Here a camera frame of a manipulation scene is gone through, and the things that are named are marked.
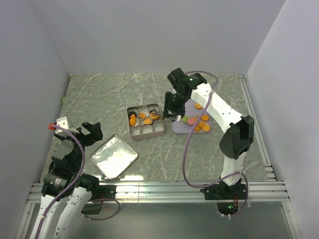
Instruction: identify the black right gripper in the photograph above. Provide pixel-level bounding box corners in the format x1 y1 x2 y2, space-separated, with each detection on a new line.
162 92 189 122

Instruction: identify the lavender plastic tray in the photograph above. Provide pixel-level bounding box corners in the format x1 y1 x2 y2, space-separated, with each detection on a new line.
171 100 211 134

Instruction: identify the silver tin lid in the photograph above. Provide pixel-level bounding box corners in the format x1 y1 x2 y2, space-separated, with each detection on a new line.
90 134 138 180

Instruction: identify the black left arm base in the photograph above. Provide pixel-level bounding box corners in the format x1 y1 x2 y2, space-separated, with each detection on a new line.
81 185 116 215

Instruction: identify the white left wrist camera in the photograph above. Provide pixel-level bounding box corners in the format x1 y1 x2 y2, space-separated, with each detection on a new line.
48 117 78 136

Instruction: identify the orange round biscuit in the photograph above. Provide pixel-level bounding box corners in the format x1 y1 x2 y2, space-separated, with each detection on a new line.
150 112 159 120

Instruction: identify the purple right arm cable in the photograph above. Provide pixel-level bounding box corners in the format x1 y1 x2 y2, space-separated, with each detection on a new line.
182 70 250 218

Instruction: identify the pink round cookie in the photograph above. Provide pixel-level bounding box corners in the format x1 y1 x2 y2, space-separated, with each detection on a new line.
187 118 196 125

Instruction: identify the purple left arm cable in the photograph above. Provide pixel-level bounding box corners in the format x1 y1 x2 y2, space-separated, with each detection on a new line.
32 125 86 239

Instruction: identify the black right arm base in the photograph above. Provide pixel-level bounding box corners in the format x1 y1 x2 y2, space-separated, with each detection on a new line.
200 180 248 217

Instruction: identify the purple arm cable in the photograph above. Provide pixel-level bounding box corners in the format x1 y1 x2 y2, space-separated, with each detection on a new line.
182 70 250 218
32 125 86 239

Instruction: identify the black round cookie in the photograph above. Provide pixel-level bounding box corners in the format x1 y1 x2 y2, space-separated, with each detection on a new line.
128 112 137 118
150 109 158 115

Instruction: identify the orange dotted round cookie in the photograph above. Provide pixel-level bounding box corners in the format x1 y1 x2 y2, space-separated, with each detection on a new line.
201 124 211 132

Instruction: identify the aluminium mounting rail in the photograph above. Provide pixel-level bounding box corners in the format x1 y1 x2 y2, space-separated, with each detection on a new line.
27 181 291 203

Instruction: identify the green round cookie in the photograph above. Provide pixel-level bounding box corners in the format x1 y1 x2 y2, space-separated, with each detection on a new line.
181 116 188 123

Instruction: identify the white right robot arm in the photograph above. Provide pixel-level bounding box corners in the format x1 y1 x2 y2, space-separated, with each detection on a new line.
162 68 254 199

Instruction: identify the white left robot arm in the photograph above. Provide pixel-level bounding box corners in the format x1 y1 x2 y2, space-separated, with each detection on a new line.
30 118 103 239

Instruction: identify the square cookie tin box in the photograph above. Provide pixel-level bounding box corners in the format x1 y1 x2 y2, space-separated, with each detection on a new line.
127 103 164 141

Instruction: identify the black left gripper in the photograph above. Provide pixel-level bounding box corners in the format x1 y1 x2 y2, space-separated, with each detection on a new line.
54 121 102 171

